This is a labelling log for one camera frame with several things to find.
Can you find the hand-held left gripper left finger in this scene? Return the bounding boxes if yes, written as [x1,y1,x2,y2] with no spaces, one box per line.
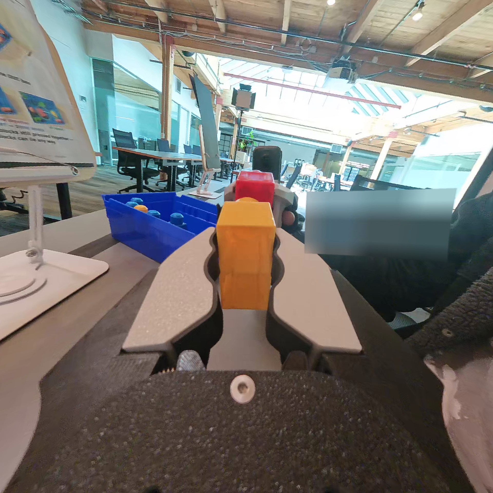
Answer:
[122,226,224,353]

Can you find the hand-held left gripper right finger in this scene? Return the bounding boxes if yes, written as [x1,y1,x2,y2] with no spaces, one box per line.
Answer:
[266,229,363,355]

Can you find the red one-stud mega block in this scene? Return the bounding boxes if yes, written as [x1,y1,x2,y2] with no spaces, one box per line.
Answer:
[235,171,275,204]

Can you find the yellow two-stud mega block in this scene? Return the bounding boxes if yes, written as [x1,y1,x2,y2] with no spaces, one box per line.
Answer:
[216,197,277,310]

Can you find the blue plastic bin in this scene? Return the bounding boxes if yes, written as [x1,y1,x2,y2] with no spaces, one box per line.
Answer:
[102,191,219,264]

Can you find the person's right forearm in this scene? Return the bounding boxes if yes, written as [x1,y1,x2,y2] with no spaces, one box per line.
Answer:
[325,252,467,323]

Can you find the person's right hand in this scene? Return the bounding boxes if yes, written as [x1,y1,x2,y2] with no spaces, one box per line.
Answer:
[282,207,306,234]

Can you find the studio light panel on pole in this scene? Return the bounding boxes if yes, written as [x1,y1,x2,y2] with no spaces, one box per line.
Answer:
[231,83,257,170]

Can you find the wooden document stand white base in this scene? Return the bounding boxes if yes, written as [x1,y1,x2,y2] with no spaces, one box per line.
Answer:
[189,74,225,200]
[0,0,109,341]

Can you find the wooden top office desk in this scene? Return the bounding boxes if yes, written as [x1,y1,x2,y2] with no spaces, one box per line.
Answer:
[112,146,203,193]

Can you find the ceiling mounted projector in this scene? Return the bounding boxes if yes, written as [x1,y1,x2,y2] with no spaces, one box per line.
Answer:
[324,58,357,87]

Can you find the person's dark fleece jacket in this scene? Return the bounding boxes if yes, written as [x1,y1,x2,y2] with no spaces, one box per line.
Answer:
[406,193,493,355]

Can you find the person's pale garment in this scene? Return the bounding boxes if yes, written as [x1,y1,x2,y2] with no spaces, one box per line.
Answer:
[424,347,493,493]

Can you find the printed instruction sheet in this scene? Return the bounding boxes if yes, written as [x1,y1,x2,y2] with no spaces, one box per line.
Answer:
[0,0,96,168]

